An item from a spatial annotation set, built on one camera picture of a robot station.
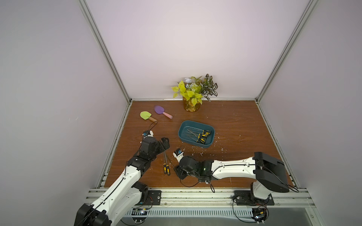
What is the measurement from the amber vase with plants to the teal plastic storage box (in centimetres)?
15

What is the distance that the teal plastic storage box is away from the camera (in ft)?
3.07

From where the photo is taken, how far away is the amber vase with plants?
0.96 m
